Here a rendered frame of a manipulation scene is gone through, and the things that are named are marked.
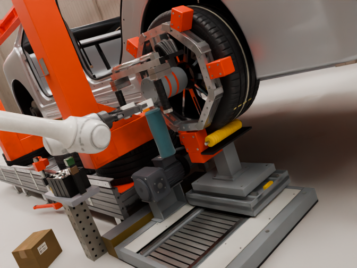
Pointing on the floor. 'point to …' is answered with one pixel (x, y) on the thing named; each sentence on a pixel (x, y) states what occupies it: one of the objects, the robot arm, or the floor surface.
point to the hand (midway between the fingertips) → (140, 104)
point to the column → (86, 230)
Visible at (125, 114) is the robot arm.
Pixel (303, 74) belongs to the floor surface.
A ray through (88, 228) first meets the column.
